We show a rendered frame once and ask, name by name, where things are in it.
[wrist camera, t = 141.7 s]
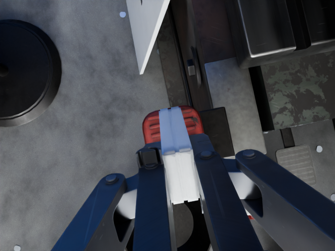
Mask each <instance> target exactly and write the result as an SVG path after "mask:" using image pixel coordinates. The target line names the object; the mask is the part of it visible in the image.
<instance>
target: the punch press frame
mask: <svg viewBox="0 0 335 251"><path fill-rule="evenodd" d="M249 73H250V77H251V82H252V87H253V91H254V96H255V100H256V105H257V109H258V114H259V118H260V123H261V127H262V132H263V133H264V132H269V131H274V130H279V129H284V128H289V127H294V126H301V125H306V124H311V123H316V122H320V121H325V120H330V119H335V50H333V51H328V52H323V53H318V54H314V55H309V56H304V57H299V58H294V59H289V60H284V61H279V62H274V63H270V64H265V65H260V66H255V67H250V68H249Z"/></svg>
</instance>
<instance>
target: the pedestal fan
mask: <svg viewBox="0 0 335 251"><path fill-rule="evenodd" d="M61 75H62V68H61V60H60V56H59V53H58V50H57V48H56V47H55V45H54V43H53V41H52V40H51V39H50V38H49V36H48V35H47V34H46V33H45V32H43V31H42V30H41V29H40V28H39V27H37V26H35V25H33V24H31V23H29V22H25V21H22V20H16V19H5V20H0V126H1V127H11V126H19V125H22V124H26V123H28V122H30V121H32V120H33V119H35V118H37V117H38V116H40V115H41V114H42V113H43V112H44V111H46V109H47V108H48V107H49V106H50V105H51V103H52V102H53V100H54V98H55V96H56V95H57V92H58V89H59V86H60V83H61Z"/></svg>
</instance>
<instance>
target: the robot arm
mask: <svg viewBox="0 0 335 251"><path fill-rule="evenodd" d="M159 119H160V132H161V141H158V142H153V143H147V144H146V145H145V146H144V147H143V148H141V149H139V150H138V151H137V152H136V154H135V155H136V159H137V163H138V167H139V171H138V173H137V174H136V175H134V176H131V177H129V178H125V176H124V174H121V173H112V174H108V175H106V176H105V177H103V178H102V179H101V180H100V181H99V182H98V184H97V185H96V187H95V188H94V190H93V191H92V192H91V194H90V195H89V197H88V198H87V200H86V201H85V202H84V204H83V205H82V207H81V208H80V210H79V211H78V212H77V214H76V215H75V217H74V218H73V220H72V221H71V222H70V224H69V225H68V227H67V228H66V230H65V231H64V232H63V234H62V235H61V237H60V238H59V240H58V241H57V242H56V244H55V245H54V247H53V248H52V250H51V251H124V250H125V248H126V245H127V243H128V240H129V238H130V235H131V233H132V231H133V228H134V238H133V251H177V246H176V237H175V228H174V219H173V210H172V203H174V204H178V203H184V201H185V200H188V202H190V201H196V200H198V198H200V202H201V209H202V213H203V214H204V218H205V222H206V226H207V230H208V234H209V238H210V242H211V246H212V250H213V251H264V250H263V248H262V245H261V243H260V241H259V239H258V237H257V235H256V232H255V230H254V228H253V226H252V224H251V222H250V219H249V217H248V215H247V213H246V211H245V209H246V210H247V211H248V213H249V214H250V215H251V216H252V217H253V218H254V219H255V220H256V221H257V222H258V223H259V224H260V226H261V227H262V228H263V229H264V230H265V231H266V232H267V233H268V234H269V235H270V236H271V238H272V239H273V240H274V241H275V242H276V243H277V244H278V245H279V246H280V247H281V248H282V250H283V251H335V203H334V202H333V201H331V200H330V199H329V198H327V197H326V196H324V195H323V194H321V193H320V192H318V191H317V190H315V189H314V188H313V187H311V186H310V185H308V184H307V183H305V182H304V181H302V180H301V179H300V178H298V177H297V176H295V175H294V174H292V173H291V172H289V171H288V170H286V169H285V168H283V167H282V166H280V165H279V164H278V163H276V162H275V161H273V160H272V159H270V158H269V157H267V156H266V155H264V154H263V153H262V152H260V151H257V150H253V149H246V150H242V151H240V152H237V153H236V154H235V159H226V158H222V157H220V154H219V153H218V152H216V151H215V150H214V148H213V146H212V143H211V141H210V139H209V137H208V136H207V135H206V134H204V133H200V134H195V135H188V132H187V129H186V126H185V122H184V119H183V115H182V112H181V109H180V108H179V107H178V106H177V107H171V109H169V110H168V109H167V108H166V109H160V111H159ZM265 251H268V250H265Z"/></svg>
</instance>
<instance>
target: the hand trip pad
mask: <svg viewBox="0 0 335 251"><path fill-rule="evenodd" d="M179 108H180V109H181V112H182V115H183V119H184V122H185V126H186V129H187V132H188V135H195V134H200V133H204V130H203V125H202V120H201V116H200V114H199V112H198V111H197V110H196V109H195V108H194V107H192V106H189V105H181V106H179ZM159 111H160V110H156V111H153V112H151V113H149V114H148V115H147V116H146V117H145V118H144V120H143V123H142V130H143V135H144V140H145V145H146V144H147V143H153V142H158V141H161V132H160V119H159Z"/></svg>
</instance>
